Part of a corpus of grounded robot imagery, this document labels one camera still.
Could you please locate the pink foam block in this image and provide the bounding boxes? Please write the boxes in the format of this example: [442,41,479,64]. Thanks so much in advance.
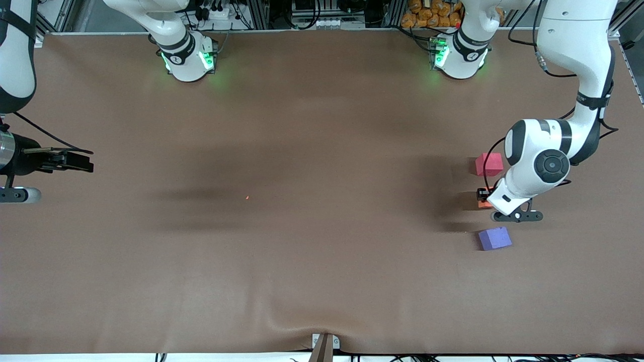
[475,153,506,177]

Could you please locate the purple foam block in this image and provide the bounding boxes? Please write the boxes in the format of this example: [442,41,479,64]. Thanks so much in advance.
[478,226,513,251]

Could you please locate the brown table cover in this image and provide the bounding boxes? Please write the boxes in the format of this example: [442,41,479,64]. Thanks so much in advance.
[0,28,644,355]

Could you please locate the pile of orange packets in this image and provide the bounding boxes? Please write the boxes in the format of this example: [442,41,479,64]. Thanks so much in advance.
[401,0,463,29]

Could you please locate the white power strip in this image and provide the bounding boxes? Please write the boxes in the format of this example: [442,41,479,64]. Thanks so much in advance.
[200,4,238,22]

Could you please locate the white terminal strip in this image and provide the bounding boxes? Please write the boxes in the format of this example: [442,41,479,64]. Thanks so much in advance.
[292,18,366,30]

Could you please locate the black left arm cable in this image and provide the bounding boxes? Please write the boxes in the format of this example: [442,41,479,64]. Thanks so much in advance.
[483,0,620,191]

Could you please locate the metal clamp bracket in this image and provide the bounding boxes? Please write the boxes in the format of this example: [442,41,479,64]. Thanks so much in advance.
[309,333,341,362]

